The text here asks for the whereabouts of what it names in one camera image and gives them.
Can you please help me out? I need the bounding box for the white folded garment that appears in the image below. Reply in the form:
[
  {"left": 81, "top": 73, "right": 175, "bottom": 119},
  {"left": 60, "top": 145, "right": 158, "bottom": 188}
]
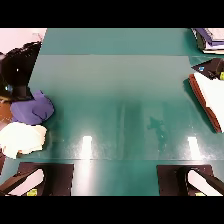
[
  {"left": 203, "top": 27, "right": 224, "bottom": 43},
  {"left": 193, "top": 71, "right": 224, "bottom": 130}
]

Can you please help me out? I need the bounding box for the purple T-shirt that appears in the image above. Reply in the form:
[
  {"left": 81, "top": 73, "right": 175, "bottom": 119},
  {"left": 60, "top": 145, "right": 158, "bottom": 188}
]
[{"left": 9, "top": 90, "right": 55, "bottom": 126}]

